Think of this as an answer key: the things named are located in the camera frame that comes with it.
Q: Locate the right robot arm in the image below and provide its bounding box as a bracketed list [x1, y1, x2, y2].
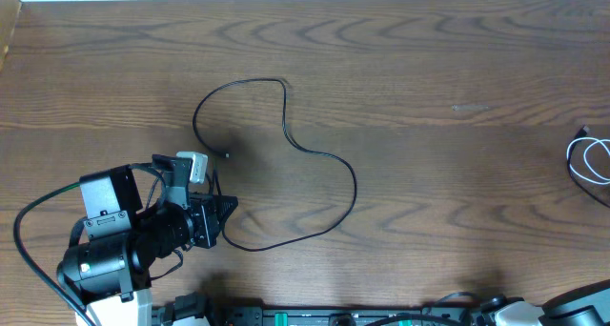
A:
[470, 280, 609, 326]

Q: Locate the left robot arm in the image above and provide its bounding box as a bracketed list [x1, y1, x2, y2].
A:
[57, 158, 238, 325]

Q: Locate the cardboard box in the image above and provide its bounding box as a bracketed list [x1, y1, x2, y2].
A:
[0, 0, 22, 67]

